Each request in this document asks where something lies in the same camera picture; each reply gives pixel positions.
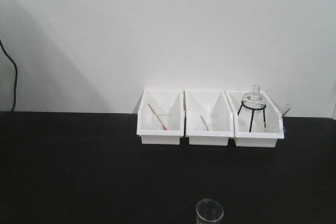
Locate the clear glass beaker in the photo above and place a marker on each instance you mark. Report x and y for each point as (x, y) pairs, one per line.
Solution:
(209, 211)

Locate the glass beaker in left bin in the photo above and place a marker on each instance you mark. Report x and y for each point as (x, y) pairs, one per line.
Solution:
(163, 111)

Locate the small beaker in middle bin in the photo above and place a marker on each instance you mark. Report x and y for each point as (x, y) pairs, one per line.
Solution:
(210, 123)

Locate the left white storage bin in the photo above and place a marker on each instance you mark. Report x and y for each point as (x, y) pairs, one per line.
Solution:
(147, 126)

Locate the white storage bin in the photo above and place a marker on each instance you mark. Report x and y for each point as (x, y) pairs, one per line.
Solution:
(208, 104)
(147, 126)
(260, 136)

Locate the middle white storage bin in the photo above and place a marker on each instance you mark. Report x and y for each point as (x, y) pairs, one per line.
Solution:
(208, 104)

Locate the round-bottom glass flask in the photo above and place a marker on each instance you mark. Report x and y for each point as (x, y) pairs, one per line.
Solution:
(254, 99)

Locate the right white storage bin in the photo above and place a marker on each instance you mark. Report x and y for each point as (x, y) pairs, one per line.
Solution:
(260, 136)

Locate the black wire tripod stand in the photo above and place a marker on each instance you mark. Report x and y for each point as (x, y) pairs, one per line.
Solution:
(253, 109)

